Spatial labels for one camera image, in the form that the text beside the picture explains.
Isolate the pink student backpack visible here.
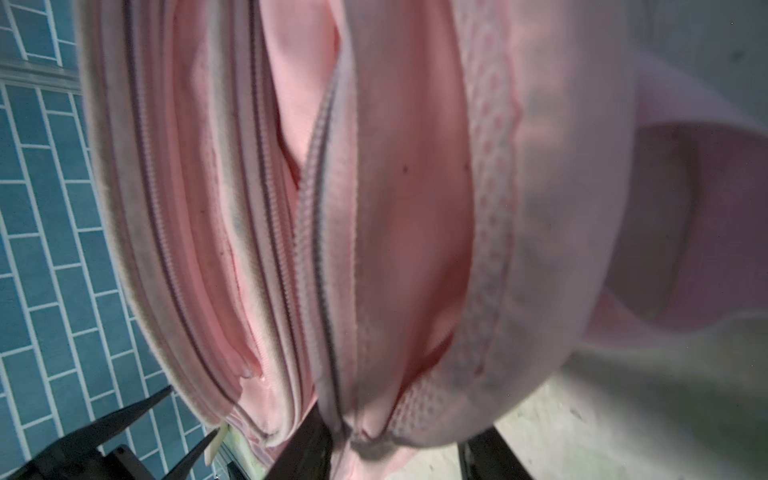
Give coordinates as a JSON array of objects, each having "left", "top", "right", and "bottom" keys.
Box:
[{"left": 74, "top": 1, "right": 767, "bottom": 479}]

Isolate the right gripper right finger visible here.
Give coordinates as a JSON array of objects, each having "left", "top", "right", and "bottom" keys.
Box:
[{"left": 457, "top": 427, "right": 533, "bottom": 480}]

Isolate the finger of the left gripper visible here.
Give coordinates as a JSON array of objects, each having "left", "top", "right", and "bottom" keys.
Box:
[
  {"left": 10, "top": 386, "right": 174, "bottom": 479},
  {"left": 163, "top": 429, "right": 220, "bottom": 480}
]

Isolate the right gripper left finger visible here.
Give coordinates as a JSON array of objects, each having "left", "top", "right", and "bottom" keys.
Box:
[{"left": 264, "top": 404, "right": 333, "bottom": 480}]

